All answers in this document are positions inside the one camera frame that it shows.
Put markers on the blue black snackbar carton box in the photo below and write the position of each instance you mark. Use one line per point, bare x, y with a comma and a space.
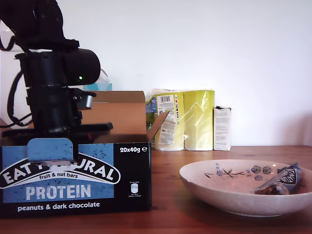
136, 182

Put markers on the blue snack bar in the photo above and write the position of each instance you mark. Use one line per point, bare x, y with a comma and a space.
287, 180

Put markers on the teal tissue box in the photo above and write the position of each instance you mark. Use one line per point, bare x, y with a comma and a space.
102, 86

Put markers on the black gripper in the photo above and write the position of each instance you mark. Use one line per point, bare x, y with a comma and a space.
56, 119

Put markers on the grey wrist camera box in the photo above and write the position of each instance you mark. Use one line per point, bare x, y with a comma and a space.
86, 101

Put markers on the white floral ceramic plate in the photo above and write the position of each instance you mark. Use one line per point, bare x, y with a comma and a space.
231, 200

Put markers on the yellow kitchen roll pack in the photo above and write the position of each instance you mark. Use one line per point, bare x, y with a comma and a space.
195, 120

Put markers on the small white printed carton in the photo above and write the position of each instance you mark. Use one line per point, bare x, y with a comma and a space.
221, 130

